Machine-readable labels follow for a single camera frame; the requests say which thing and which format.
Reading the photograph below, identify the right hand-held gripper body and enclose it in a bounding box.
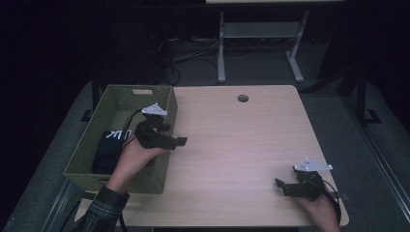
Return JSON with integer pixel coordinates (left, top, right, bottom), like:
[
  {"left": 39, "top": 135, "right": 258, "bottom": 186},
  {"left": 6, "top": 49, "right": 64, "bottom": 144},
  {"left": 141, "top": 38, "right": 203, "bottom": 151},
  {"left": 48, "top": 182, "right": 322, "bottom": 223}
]
[{"left": 291, "top": 158, "right": 334, "bottom": 202}]

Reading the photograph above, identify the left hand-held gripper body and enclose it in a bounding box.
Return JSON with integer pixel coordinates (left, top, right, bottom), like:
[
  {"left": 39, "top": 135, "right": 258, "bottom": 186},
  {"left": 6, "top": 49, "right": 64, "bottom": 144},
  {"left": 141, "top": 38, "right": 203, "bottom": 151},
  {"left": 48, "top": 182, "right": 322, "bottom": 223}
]
[{"left": 133, "top": 102, "right": 178, "bottom": 151}]

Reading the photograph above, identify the dark garment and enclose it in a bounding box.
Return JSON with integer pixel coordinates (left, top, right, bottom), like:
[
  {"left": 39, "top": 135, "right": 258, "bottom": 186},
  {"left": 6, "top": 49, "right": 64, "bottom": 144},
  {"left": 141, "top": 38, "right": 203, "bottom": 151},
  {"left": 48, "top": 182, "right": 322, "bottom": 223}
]
[{"left": 91, "top": 129, "right": 133, "bottom": 176}]

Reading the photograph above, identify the green woven basket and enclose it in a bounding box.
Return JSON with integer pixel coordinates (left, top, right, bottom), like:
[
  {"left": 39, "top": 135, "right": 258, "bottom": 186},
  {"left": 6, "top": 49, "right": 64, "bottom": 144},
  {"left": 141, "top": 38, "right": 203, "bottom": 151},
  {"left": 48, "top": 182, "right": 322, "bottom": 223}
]
[{"left": 62, "top": 84, "right": 179, "bottom": 195}]

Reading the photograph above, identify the person's left hand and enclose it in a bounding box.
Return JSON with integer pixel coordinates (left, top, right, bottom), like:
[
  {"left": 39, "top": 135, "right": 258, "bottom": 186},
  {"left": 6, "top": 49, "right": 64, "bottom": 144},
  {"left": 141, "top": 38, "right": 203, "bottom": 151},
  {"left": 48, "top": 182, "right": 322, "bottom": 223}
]
[{"left": 105, "top": 136, "right": 169, "bottom": 195}]

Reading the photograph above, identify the person's right hand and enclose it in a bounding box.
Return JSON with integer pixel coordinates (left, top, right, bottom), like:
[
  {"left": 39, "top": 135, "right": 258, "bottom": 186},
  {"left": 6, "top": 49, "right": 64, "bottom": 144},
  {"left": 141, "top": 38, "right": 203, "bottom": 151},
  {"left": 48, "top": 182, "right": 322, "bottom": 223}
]
[{"left": 294, "top": 194, "right": 342, "bottom": 232}]

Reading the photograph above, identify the black metal stand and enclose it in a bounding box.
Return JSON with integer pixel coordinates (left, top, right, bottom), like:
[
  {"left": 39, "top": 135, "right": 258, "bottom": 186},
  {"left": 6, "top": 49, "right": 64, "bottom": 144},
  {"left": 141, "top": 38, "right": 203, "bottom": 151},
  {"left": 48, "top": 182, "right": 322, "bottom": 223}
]
[{"left": 337, "top": 64, "right": 383, "bottom": 128}]

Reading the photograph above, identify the left hand-held gripper black cable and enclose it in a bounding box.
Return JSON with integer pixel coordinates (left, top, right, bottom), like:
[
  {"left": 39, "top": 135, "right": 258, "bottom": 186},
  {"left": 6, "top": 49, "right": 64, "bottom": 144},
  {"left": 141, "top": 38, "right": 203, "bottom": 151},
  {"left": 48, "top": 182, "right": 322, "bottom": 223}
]
[{"left": 117, "top": 108, "right": 144, "bottom": 153}]

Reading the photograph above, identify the hand-held gripper black cable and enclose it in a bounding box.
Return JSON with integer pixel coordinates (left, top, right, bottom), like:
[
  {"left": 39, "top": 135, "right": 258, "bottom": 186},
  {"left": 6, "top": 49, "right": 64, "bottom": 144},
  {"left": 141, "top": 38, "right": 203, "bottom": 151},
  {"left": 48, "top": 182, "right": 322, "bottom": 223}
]
[
  {"left": 322, "top": 179, "right": 343, "bottom": 226},
  {"left": 117, "top": 108, "right": 144, "bottom": 153}
]

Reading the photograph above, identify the right hand-held gripper black cable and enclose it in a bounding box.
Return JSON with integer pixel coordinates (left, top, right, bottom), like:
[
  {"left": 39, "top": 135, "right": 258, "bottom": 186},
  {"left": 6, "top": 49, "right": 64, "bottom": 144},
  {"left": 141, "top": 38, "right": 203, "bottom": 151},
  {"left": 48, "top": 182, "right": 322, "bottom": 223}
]
[{"left": 322, "top": 179, "right": 343, "bottom": 226}]

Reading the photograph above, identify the bundle of floor cables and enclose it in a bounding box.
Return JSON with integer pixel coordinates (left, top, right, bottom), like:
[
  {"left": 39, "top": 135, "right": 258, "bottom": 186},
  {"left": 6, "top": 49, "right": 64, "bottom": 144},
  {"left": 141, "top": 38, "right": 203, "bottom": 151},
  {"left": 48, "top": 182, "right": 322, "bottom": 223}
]
[{"left": 149, "top": 34, "right": 221, "bottom": 86}]

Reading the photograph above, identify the white metal desk frame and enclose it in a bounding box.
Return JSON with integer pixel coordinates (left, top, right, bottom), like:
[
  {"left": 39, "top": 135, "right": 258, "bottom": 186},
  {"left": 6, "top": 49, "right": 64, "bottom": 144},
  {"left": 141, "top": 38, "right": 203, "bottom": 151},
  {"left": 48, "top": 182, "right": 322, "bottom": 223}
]
[{"left": 206, "top": 0, "right": 346, "bottom": 85}]

